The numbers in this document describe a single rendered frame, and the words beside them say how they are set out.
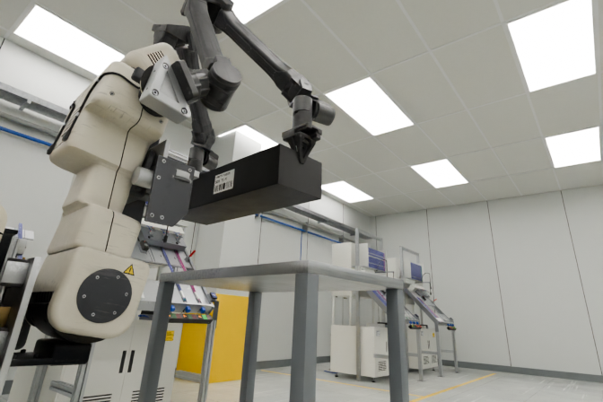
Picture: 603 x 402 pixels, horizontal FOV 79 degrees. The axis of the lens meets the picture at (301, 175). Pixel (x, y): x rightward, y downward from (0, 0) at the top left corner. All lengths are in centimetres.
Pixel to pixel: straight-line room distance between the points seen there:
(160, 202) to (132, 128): 19
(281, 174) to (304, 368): 44
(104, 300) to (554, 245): 736
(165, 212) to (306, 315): 40
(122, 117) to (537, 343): 730
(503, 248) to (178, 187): 722
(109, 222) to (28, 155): 341
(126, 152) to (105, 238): 21
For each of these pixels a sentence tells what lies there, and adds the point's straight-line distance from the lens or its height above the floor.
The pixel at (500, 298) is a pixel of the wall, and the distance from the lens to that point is 774.
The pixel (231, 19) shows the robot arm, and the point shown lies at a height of 151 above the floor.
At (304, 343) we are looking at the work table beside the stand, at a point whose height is 62.
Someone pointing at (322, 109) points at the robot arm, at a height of 124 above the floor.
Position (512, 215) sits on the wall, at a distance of 791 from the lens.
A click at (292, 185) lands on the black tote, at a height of 100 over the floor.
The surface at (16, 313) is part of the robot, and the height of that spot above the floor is 66.
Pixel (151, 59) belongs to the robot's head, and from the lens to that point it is 106.
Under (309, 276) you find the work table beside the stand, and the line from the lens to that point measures 87.
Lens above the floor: 67
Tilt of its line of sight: 21 degrees up
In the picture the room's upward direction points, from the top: 3 degrees clockwise
